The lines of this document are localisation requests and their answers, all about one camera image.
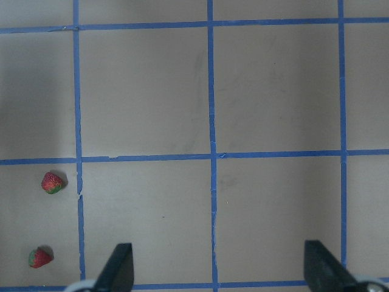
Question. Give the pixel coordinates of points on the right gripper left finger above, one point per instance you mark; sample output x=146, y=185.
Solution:
x=118, y=273

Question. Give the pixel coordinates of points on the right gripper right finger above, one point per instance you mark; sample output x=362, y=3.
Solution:
x=323, y=272

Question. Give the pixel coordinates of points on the red strawberry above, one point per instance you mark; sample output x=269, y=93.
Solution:
x=51, y=183
x=39, y=257

